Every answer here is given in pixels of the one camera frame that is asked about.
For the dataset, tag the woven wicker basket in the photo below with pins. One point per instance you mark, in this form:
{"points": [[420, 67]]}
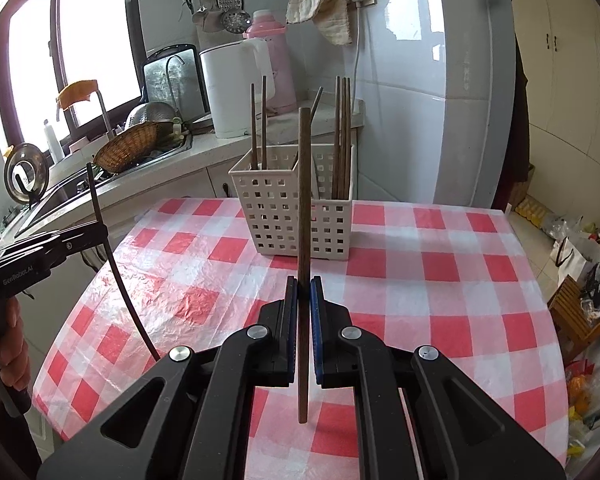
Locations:
{"points": [[128, 147]]}

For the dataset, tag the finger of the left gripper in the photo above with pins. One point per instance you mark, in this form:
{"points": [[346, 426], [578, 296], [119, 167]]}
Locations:
{"points": [[76, 238], [19, 262]]}

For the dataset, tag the pink thermos flask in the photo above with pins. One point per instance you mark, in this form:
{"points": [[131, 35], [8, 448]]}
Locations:
{"points": [[265, 26]]}

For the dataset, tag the steel cutting board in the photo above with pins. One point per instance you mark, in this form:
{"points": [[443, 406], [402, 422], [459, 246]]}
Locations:
{"points": [[173, 75]]}

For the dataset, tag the steel pot lid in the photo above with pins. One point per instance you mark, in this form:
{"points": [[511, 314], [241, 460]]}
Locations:
{"points": [[26, 174]]}

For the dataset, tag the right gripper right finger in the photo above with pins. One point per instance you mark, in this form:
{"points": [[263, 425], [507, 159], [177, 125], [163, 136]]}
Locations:
{"points": [[418, 415]]}

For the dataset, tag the person's left hand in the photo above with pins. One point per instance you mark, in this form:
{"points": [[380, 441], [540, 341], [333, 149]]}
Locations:
{"points": [[14, 350]]}

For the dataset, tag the white electric kettle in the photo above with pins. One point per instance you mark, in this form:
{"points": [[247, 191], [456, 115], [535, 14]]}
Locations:
{"points": [[229, 71]]}

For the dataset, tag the wooden stool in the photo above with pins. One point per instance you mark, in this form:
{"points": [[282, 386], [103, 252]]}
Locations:
{"points": [[569, 319]]}

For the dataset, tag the metal colander bowl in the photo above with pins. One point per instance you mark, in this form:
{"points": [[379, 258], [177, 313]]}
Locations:
{"points": [[150, 112]]}

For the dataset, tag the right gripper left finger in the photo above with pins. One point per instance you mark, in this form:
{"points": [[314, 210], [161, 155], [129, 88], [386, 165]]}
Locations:
{"points": [[188, 417]]}

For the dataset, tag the white perforated utensil basket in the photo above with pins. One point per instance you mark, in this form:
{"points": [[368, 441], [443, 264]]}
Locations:
{"points": [[270, 198]]}

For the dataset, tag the red white checkered tablecloth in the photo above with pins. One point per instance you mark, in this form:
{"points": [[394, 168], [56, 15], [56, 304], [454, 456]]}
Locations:
{"points": [[455, 278]]}

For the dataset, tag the beige hanging dish cloth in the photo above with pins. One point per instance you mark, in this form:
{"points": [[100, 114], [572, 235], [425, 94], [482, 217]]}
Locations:
{"points": [[330, 17]]}

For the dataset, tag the orange cloth on faucet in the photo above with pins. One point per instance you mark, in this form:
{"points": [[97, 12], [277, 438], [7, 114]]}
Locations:
{"points": [[79, 91]]}

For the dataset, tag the cream wall cabinets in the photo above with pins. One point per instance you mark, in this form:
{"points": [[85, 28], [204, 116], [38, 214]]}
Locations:
{"points": [[559, 42]]}

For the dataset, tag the chrome sink faucet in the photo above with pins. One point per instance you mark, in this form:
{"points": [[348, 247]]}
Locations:
{"points": [[105, 117]]}

